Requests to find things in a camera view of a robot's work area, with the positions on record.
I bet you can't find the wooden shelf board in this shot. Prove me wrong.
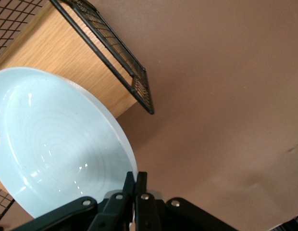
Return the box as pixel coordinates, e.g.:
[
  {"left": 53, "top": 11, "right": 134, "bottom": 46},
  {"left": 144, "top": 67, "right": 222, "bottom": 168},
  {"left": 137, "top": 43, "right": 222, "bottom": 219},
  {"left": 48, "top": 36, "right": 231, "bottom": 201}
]
[{"left": 0, "top": 2, "right": 139, "bottom": 191}]

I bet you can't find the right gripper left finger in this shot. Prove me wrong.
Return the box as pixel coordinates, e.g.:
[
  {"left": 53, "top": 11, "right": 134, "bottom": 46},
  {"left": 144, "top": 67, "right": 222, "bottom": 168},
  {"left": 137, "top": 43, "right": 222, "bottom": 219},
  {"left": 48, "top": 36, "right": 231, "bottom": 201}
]
[{"left": 9, "top": 171, "right": 136, "bottom": 231}]

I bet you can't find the light blue round plate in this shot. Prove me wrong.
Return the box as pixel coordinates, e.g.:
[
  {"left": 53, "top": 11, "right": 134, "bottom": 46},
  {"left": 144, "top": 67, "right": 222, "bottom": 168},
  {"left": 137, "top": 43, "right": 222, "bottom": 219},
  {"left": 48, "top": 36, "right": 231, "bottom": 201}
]
[{"left": 0, "top": 66, "right": 138, "bottom": 218}]

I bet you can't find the black wire rack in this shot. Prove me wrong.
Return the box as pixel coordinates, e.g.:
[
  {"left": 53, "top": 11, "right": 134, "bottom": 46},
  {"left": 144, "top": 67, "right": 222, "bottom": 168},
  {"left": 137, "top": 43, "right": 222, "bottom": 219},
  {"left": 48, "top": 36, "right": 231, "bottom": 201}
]
[{"left": 0, "top": 0, "right": 155, "bottom": 231}]

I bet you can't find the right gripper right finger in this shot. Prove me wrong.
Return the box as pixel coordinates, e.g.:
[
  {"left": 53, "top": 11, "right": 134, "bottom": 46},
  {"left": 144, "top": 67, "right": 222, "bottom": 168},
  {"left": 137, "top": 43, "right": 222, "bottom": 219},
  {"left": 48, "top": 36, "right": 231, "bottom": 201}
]
[{"left": 135, "top": 171, "right": 236, "bottom": 231}]

